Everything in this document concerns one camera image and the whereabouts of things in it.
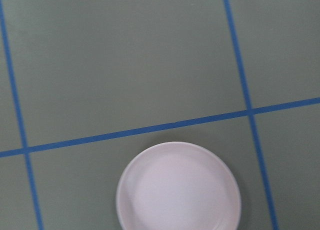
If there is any pink plate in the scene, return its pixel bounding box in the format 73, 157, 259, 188
115, 141, 242, 230

